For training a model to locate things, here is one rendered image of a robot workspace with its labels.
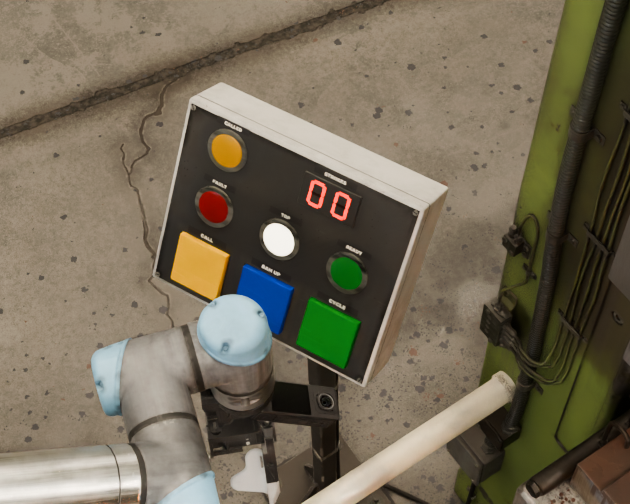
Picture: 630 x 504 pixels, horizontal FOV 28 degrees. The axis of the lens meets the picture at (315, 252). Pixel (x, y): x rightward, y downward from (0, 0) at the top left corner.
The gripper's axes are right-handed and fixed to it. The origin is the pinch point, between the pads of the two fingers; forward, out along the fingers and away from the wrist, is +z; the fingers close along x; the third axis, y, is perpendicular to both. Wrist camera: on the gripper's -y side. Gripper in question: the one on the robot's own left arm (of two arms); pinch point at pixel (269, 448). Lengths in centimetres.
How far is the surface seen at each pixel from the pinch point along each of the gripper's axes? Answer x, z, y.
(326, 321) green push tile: -12.3, -9.2, -9.6
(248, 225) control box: -24.7, -15.2, -1.5
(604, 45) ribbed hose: -15, -54, -39
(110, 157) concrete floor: -121, 94, 26
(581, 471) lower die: 11.2, -4.0, -37.8
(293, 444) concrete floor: -40, 94, -6
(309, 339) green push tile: -11.8, -5.9, -7.2
